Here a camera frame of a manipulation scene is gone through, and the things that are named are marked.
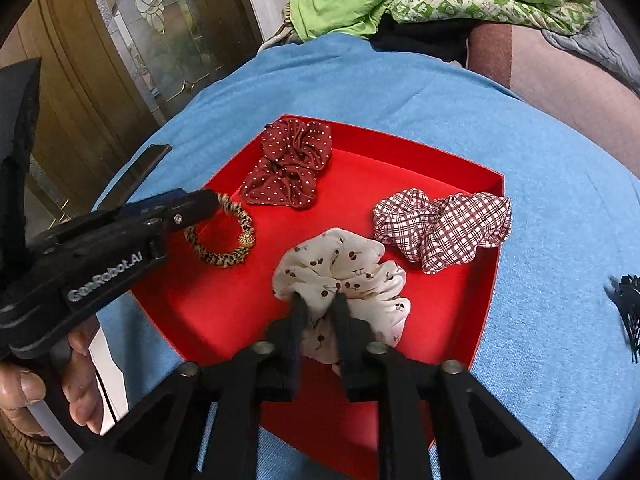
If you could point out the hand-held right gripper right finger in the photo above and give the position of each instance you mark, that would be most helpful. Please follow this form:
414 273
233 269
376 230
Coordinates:
340 310

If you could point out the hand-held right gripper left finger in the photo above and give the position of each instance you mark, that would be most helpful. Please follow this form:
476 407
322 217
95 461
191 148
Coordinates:
299 312

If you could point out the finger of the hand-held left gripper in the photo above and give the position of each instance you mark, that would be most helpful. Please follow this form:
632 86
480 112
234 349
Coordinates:
145 205
190 207

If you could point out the white cherry print scrunchie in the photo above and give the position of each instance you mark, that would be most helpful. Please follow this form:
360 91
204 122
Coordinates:
345 260

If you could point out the red tray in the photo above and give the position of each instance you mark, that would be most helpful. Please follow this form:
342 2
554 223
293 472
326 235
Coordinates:
225 290

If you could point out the black hair claw clip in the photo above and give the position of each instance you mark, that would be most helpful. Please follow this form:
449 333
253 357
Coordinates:
627 310

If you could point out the person's left hand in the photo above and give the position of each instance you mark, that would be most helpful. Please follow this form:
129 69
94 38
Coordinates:
82 375

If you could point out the black smartphone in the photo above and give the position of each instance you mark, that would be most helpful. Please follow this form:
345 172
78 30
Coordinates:
147 160

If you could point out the dark red polka dot scrunchie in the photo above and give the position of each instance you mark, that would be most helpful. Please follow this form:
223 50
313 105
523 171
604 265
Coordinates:
285 180

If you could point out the red white plaid scrunchie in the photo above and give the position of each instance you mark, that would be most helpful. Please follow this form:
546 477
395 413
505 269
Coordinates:
450 230

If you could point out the wooden door with leaded glass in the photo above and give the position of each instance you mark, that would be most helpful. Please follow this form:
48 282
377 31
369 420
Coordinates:
150 35

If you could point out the striped cloth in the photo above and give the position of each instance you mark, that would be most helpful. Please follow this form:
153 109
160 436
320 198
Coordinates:
280 30

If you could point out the blue bedsheet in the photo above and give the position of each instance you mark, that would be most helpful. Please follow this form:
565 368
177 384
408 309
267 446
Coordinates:
350 75

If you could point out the black cloth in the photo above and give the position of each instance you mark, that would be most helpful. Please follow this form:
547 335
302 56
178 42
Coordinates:
425 40

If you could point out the pink brown-ended pillow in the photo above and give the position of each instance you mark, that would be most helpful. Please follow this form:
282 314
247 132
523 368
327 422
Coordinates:
550 90

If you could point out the gray quilted pillow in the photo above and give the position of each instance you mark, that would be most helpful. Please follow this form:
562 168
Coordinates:
600 45

